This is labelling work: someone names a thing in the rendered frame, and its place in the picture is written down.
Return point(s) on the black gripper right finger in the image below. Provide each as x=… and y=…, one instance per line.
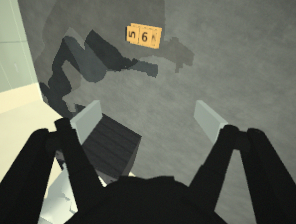
x=271, y=187

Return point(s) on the yellow cube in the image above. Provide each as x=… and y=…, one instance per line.
x=133, y=34
x=147, y=36

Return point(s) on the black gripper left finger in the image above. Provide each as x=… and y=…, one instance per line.
x=23, y=188

